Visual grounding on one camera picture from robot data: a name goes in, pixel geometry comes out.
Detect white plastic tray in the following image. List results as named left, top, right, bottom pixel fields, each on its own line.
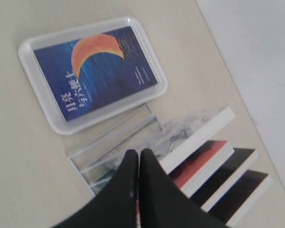
left=19, top=16, right=168, bottom=135

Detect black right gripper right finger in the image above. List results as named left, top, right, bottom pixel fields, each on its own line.
left=139, top=149, right=227, bottom=228

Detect white wire book rack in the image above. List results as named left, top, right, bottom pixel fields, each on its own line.
left=64, top=104, right=165, bottom=196

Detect red teal spine book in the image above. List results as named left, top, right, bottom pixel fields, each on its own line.
left=169, top=140, right=234, bottom=196

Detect dark brown book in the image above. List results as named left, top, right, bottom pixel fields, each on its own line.
left=208, top=170, right=272, bottom=228

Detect blue moon cover book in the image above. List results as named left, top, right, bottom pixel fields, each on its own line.
left=34, top=26, right=158, bottom=122

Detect grey white spine book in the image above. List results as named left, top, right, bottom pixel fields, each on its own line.
left=133, top=106, right=236, bottom=171

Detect black book white characters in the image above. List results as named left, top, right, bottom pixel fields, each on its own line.
left=190, top=148, right=259, bottom=212

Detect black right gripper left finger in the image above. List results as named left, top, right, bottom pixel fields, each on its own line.
left=54, top=150, right=138, bottom=228

